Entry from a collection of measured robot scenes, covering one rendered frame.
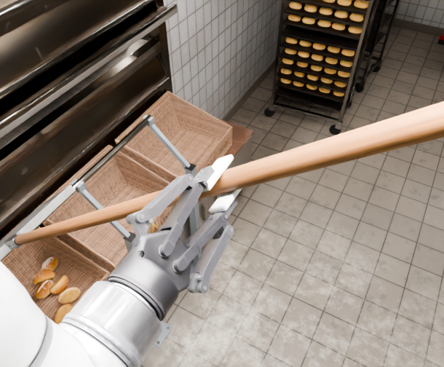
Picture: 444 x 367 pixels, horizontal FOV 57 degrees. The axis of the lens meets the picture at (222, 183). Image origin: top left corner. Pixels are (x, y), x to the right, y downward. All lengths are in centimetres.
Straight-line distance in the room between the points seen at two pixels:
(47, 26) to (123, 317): 165
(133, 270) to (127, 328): 6
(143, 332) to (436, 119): 33
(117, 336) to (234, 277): 235
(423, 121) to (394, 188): 309
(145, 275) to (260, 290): 229
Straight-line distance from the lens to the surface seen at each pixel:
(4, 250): 146
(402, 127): 41
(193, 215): 227
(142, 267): 45
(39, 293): 214
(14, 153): 199
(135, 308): 42
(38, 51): 192
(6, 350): 35
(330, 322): 268
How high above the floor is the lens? 237
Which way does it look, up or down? 47 degrees down
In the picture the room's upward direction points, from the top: straight up
